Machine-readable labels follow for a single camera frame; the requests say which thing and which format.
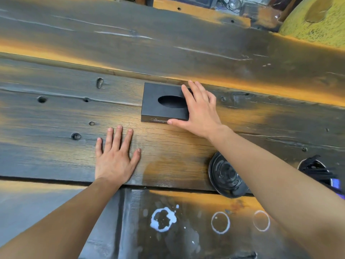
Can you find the person's left middle finger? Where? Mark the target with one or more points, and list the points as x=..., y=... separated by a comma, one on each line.
x=117, y=138

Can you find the person's right thumb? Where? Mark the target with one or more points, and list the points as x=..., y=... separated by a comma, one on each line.
x=179, y=122

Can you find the person's right forearm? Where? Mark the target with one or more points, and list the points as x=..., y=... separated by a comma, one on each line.
x=280, y=194

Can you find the person's right hand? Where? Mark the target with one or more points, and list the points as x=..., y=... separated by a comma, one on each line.
x=200, y=115

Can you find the black tissue box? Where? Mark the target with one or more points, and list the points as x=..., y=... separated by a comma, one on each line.
x=163, y=103

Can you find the person's left forearm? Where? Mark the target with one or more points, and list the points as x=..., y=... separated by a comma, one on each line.
x=58, y=223

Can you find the black cup with straws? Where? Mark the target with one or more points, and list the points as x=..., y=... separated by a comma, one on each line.
x=320, y=172

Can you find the person's right little finger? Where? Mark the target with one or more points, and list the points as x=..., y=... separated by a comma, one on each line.
x=212, y=100

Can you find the black round ashtray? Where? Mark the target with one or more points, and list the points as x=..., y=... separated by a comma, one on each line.
x=225, y=177

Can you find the person's left hand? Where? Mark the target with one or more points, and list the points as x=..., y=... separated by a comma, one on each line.
x=114, y=164

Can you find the person's left little finger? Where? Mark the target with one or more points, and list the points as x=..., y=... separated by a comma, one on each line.
x=99, y=148

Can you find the yellow round cushion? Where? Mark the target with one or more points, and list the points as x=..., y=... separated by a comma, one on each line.
x=315, y=20

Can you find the person's right middle finger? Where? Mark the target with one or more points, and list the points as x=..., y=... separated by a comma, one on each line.
x=195, y=91

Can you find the person's left thumb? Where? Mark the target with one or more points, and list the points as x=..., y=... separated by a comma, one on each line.
x=136, y=159

